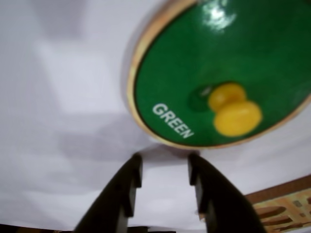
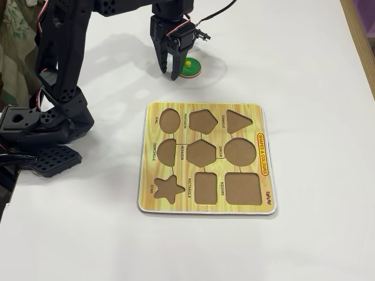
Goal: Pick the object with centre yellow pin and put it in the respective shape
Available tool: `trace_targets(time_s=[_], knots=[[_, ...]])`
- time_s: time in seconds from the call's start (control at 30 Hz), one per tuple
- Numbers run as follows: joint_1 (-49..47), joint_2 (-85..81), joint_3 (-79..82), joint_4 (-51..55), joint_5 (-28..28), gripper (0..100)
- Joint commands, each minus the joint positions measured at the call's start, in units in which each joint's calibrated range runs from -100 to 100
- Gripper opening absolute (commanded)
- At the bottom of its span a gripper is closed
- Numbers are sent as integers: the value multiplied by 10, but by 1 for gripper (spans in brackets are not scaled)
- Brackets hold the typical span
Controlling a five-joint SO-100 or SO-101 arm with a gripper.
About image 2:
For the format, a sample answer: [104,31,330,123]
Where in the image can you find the green round piece yellow pin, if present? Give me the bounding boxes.
[178,57,202,79]

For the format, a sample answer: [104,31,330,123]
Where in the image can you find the light wooden edge strip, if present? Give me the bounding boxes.
[339,0,375,102]

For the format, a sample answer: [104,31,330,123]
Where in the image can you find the black table clamp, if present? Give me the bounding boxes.
[0,152,38,169]

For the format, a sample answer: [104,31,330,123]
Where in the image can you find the red white gripper servo wire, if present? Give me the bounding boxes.
[166,16,193,37]

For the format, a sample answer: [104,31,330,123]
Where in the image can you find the black square wrist camera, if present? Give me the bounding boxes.
[195,29,212,42]

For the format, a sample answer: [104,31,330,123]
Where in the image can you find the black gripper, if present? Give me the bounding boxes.
[149,15,197,81]

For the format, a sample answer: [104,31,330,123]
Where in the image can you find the red black base servo wires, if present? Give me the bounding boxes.
[28,86,49,111]

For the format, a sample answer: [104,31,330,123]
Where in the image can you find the floral green cloth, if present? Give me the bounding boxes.
[0,0,42,108]

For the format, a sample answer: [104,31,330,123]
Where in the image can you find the wooden shapes puzzle board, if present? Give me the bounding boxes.
[137,101,278,217]

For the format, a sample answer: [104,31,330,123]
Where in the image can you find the black camera cable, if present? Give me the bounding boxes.
[197,0,238,24]

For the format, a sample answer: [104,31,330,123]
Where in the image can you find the black robot base grid foot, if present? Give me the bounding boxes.
[0,105,83,179]

